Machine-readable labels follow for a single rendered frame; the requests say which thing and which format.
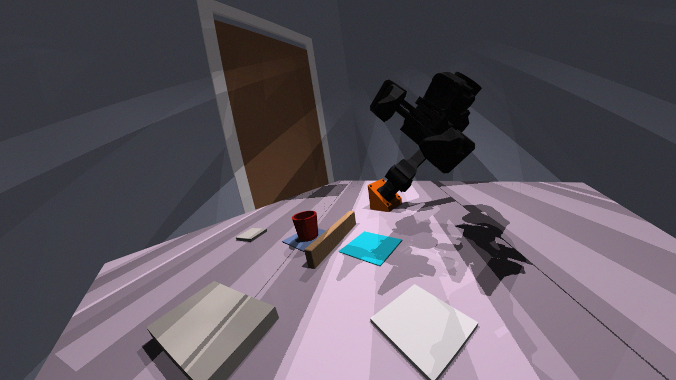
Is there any white flat square panel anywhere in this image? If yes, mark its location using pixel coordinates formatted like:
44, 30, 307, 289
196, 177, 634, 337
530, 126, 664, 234
370, 284, 478, 380

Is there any dark red cup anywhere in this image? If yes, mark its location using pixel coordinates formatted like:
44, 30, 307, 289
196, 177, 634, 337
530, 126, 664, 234
292, 211, 318, 241

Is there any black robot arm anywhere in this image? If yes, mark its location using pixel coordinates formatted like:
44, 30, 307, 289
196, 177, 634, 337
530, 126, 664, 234
377, 72, 481, 202

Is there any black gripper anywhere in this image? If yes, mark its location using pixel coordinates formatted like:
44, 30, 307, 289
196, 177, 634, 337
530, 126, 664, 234
370, 80, 475, 173

